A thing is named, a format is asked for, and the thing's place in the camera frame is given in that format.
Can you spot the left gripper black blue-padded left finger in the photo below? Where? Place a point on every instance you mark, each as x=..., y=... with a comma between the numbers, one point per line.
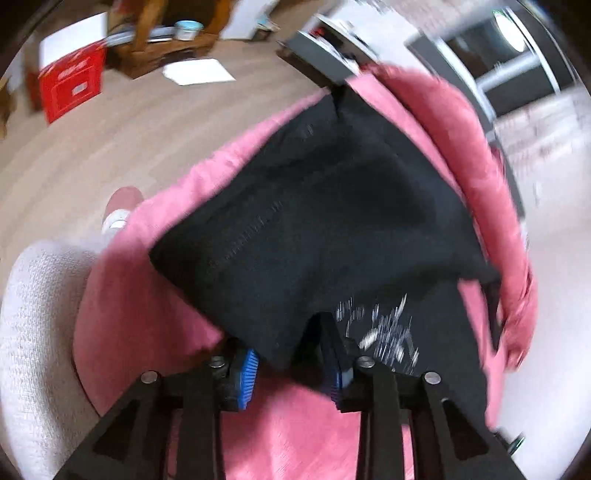
x=168, y=422

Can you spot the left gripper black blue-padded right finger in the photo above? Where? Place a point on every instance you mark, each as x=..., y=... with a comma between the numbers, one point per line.
x=447, y=442

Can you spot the black pants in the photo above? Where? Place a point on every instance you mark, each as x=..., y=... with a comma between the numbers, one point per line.
x=341, y=213

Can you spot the pink bed sheet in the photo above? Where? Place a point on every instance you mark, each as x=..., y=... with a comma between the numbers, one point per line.
x=133, y=320

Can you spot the white paper sheet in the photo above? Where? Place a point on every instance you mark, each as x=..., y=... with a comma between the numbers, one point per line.
x=197, y=72

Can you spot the light blue round tin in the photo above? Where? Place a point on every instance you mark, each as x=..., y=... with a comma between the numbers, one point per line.
x=187, y=30

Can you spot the dark window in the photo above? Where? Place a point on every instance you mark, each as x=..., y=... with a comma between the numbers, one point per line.
x=501, y=58

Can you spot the wooden side table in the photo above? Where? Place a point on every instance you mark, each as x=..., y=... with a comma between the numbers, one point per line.
x=142, y=55

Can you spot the red cardboard box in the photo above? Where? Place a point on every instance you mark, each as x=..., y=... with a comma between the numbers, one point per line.
x=66, y=83

